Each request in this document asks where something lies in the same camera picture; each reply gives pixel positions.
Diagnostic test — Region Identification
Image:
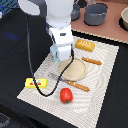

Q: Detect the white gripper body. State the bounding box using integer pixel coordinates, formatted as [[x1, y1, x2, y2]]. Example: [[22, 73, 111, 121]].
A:
[[49, 26, 73, 61]]

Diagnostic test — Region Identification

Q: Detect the toy bread loaf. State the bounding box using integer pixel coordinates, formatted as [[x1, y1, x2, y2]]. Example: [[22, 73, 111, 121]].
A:
[[75, 39, 95, 52]]

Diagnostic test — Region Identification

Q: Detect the yellow butter box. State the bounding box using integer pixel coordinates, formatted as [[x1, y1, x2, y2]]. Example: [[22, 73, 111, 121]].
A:
[[25, 78, 47, 88]]

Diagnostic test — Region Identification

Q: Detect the red toy pepper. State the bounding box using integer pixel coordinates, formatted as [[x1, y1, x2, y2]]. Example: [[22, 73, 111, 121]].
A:
[[60, 88, 73, 103]]

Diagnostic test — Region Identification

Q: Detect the light blue cup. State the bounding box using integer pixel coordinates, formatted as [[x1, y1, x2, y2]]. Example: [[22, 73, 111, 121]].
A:
[[50, 45, 59, 62]]

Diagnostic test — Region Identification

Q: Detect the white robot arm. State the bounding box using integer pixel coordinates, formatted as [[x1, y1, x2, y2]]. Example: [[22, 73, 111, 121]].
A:
[[17, 0, 74, 61]]

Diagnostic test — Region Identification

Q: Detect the small grey pot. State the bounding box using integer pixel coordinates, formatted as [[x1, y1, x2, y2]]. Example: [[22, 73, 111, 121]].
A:
[[71, 4, 80, 21]]

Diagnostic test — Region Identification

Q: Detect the round wooden plate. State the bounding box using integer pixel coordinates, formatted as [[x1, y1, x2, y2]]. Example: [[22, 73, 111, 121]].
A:
[[59, 58, 87, 81]]

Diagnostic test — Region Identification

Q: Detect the large grey pot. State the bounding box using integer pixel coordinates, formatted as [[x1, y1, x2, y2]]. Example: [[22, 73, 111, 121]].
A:
[[84, 0, 108, 26]]

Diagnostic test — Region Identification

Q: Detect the brown wooden board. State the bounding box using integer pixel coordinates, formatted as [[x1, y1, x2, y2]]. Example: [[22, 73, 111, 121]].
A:
[[71, 2, 128, 43]]

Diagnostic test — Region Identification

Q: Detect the white woven placemat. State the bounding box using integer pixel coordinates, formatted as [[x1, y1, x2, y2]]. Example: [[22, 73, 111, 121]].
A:
[[17, 41, 119, 128]]

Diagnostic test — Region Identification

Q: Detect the beige bowl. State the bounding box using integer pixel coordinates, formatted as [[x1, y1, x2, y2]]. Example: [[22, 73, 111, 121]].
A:
[[121, 7, 128, 30]]

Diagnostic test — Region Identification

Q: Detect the blue dish rack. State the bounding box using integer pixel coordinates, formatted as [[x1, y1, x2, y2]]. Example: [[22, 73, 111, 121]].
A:
[[0, 0, 18, 15]]

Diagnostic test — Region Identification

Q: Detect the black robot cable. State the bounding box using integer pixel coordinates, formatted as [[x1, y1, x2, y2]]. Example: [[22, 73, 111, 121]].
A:
[[25, 13, 75, 98]]

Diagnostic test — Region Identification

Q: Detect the fork with orange handle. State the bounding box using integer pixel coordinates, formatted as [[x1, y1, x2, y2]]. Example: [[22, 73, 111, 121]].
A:
[[48, 73, 90, 92]]

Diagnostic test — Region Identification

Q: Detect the knife with orange handle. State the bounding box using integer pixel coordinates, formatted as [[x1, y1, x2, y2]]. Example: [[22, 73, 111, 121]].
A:
[[81, 57, 102, 65]]

